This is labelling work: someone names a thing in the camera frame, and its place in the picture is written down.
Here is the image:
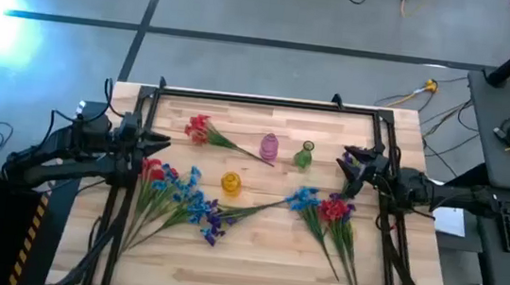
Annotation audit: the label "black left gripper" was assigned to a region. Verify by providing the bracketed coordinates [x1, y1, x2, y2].
[109, 110, 174, 166]

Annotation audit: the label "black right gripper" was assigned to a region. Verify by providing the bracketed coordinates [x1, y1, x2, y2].
[333, 141, 398, 189]

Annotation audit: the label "blue artificial flower bunch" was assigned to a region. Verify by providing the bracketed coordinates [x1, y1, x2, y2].
[129, 159, 205, 251]
[277, 184, 350, 283]
[122, 184, 213, 260]

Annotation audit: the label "green glass vase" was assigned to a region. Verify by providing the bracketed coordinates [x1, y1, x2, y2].
[292, 139, 317, 173]

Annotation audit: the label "yellow embossed glass vase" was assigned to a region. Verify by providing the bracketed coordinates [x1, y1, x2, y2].
[219, 171, 244, 199]

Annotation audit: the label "pink ribbed glass vase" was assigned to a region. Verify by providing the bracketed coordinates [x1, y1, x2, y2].
[258, 132, 281, 164]

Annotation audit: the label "white paper sheet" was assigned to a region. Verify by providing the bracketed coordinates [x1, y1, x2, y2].
[430, 204, 470, 240]

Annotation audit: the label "yellow black hazard tape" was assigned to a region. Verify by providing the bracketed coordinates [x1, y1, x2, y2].
[7, 187, 52, 285]

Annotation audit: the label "black floor cables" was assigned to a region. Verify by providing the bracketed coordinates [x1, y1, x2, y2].
[370, 67, 486, 163]

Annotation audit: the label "yellow connector cable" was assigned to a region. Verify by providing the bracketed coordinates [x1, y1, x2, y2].
[384, 73, 441, 113]

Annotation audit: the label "black aluminium table frame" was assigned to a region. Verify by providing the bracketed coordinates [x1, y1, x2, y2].
[80, 69, 473, 285]

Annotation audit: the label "black cable bundle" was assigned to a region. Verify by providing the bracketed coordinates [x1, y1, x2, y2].
[375, 235, 457, 285]
[54, 174, 138, 285]

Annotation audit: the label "yellow cable black plug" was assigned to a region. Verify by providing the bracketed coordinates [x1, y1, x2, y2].
[397, 0, 429, 22]

